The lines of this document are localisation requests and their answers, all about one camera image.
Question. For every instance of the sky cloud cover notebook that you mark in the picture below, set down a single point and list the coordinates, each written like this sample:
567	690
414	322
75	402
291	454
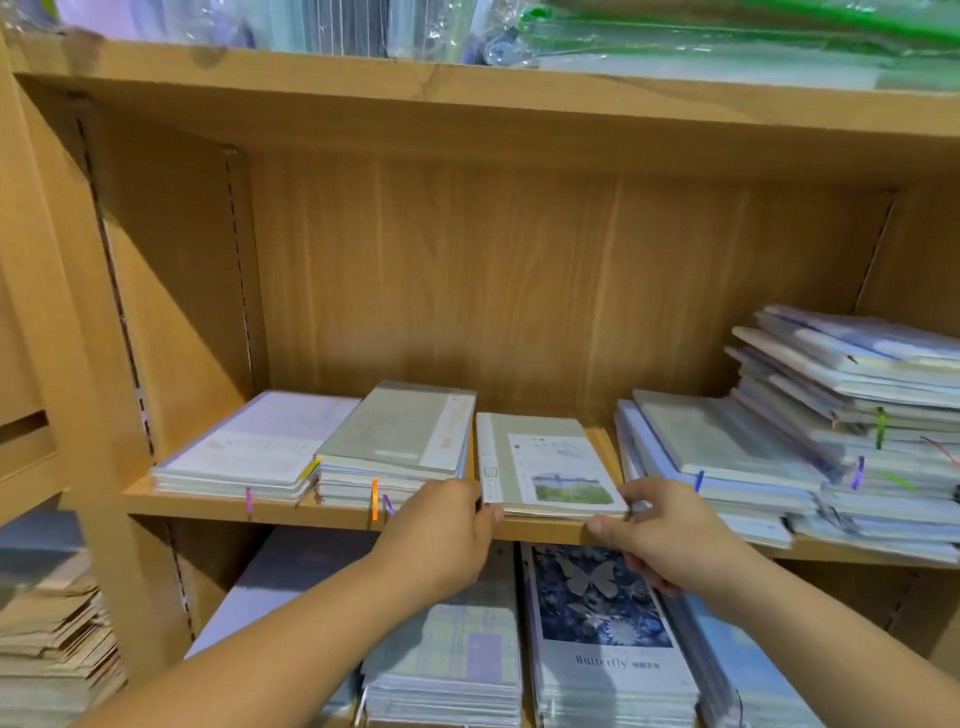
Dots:
750	675

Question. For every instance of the person's right hand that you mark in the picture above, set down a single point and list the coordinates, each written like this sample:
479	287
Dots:
683	540

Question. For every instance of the blue butterfly cover notebook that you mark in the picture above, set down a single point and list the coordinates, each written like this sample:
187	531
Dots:
600	630

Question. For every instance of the person's right forearm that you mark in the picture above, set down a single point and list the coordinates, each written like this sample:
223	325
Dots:
840	645

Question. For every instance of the large plain lilac notebook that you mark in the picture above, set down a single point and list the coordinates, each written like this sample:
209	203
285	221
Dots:
278	578

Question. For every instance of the stack of flat wrapped packets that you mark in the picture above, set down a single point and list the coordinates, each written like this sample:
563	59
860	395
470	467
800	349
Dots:
53	630

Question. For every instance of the pastel grid pattern notebook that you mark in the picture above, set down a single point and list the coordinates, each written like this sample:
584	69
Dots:
450	660

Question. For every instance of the stack of green edged packets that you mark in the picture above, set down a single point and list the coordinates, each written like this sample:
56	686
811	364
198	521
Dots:
735	38

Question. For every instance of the white green picture notebook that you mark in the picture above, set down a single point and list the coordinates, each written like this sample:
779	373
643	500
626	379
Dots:
548	465

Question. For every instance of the wooden shelf unit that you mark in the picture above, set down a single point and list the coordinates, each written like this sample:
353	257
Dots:
450	105

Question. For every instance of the stack of sage cover notebooks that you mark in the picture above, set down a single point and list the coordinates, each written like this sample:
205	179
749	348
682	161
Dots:
398	428

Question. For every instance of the person's left forearm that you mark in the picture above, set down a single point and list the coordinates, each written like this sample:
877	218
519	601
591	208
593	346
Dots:
255	660

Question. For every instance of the person's left hand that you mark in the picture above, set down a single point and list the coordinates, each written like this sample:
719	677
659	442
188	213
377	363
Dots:
435	548

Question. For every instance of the pile of small notebooks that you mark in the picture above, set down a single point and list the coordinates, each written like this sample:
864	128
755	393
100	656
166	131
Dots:
810	420

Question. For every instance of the lilac cover notebook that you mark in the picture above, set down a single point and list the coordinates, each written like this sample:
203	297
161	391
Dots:
263	435

